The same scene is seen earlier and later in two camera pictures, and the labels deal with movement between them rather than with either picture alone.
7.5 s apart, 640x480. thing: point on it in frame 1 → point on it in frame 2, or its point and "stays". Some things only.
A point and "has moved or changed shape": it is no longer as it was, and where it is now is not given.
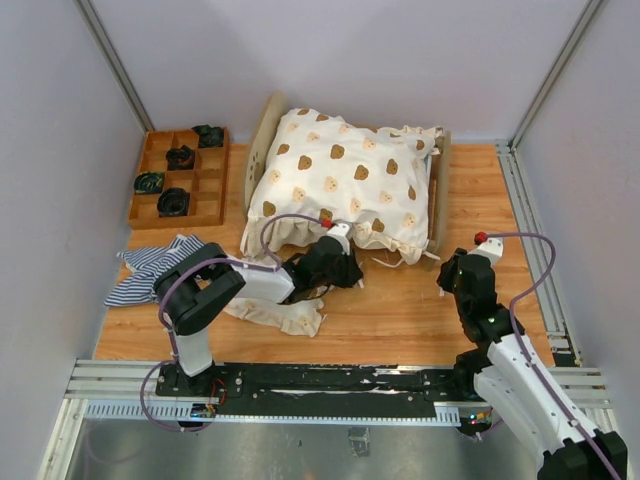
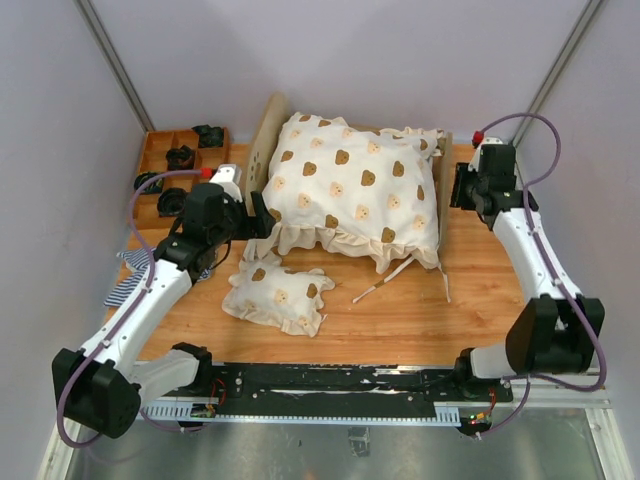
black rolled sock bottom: x=173 y=202 stays
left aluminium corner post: x=92 y=18 stays
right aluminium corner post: x=554 y=74 stays
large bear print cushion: x=318 y=169 has moved or changed shape
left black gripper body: x=341 y=276 → x=231 y=227
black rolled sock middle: x=179 y=159 stays
